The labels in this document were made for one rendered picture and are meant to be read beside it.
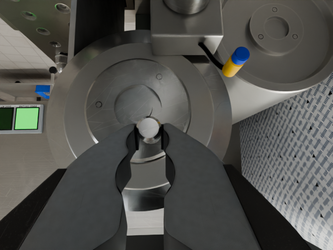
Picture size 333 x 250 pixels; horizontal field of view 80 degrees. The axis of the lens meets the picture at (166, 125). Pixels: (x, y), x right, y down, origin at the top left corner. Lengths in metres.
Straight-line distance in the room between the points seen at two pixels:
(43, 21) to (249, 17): 0.37
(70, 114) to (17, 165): 0.43
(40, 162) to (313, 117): 0.52
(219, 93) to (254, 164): 0.23
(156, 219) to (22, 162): 0.34
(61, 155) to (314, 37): 0.24
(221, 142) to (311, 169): 0.13
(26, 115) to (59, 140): 0.41
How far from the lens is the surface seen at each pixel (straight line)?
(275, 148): 0.32
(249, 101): 0.21
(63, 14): 0.44
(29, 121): 0.57
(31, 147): 0.57
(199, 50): 0.17
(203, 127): 0.15
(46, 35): 0.52
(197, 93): 0.16
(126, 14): 0.63
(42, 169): 0.56
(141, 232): 0.52
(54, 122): 0.18
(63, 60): 0.57
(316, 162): 0.26
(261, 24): 0.21
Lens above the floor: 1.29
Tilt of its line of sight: 9 degrees down
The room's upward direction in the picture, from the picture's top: 179 degrees clockwise
